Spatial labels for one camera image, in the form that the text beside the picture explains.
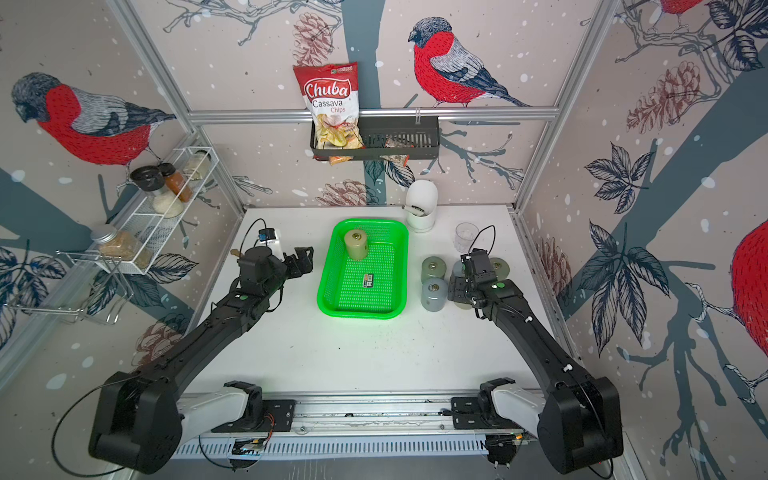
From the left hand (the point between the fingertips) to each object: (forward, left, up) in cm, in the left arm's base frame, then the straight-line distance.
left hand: (304, 245), depth 84 cm
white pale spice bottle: (+16, +31, +14) cm, 38 cm away
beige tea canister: (+10, -13, -13) cm, 21 cm away
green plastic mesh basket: (-2, -19, -20) cm, 28 cm away
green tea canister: (0, -38, -12) cm, 40 cm away
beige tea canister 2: (-17, -44, -3) cm, 47 cm away
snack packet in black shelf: (+24, -28, +12) cm, 39 cm away
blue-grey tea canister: (-9, -38, -13) cm, 41 cm away
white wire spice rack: (-18, +42, +7) cm, 47 cm away
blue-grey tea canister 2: (0, -46, -12) cm, 48 cm away
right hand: (-8, -47, -9) cm, 48 cm away
